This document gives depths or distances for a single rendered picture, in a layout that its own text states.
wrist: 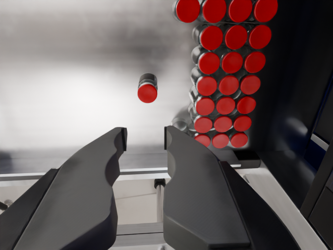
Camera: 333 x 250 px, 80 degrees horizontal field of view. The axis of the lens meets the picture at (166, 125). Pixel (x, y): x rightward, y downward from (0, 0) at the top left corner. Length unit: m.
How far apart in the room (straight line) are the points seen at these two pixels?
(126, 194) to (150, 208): 0.25
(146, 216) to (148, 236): 0.73
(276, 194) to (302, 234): 0.05
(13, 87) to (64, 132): 0.08
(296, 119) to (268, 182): 0.10
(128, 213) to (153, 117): 1.61
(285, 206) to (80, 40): 0.30
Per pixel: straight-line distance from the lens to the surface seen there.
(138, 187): 1.61
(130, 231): 1.17
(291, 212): 0.29
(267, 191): 0.32
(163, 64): 0.25
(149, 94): 0.21
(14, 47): 0.29
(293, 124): 0.34
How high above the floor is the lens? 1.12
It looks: 61 degrees down
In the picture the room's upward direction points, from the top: 173 degrees clockwise
